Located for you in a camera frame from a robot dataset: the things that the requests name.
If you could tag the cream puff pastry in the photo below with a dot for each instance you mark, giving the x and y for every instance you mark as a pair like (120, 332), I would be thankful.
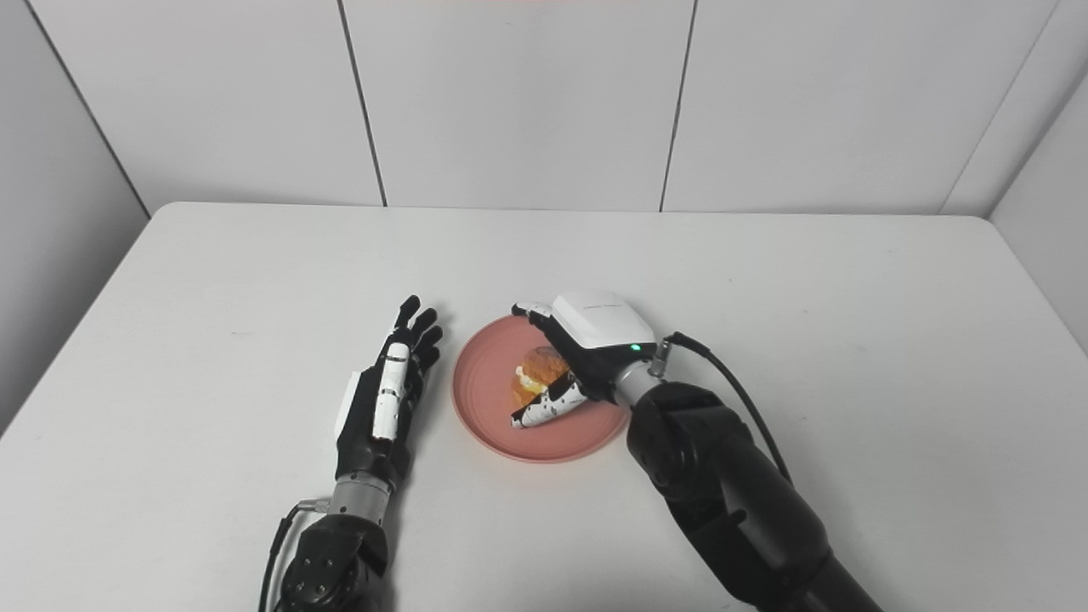
(540, 365)

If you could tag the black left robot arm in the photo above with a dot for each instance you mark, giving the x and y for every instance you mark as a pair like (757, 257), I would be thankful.
(336, 561)

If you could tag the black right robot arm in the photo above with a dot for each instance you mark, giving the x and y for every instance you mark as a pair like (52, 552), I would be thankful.
(722, 476)

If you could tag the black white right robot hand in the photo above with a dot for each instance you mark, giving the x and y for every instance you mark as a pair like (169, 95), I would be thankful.
(599, 327)

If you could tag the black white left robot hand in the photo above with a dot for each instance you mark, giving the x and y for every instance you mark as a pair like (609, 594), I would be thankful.
(370, 442)

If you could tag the pink round plate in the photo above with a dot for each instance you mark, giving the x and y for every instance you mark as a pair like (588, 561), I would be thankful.
(484, 382)

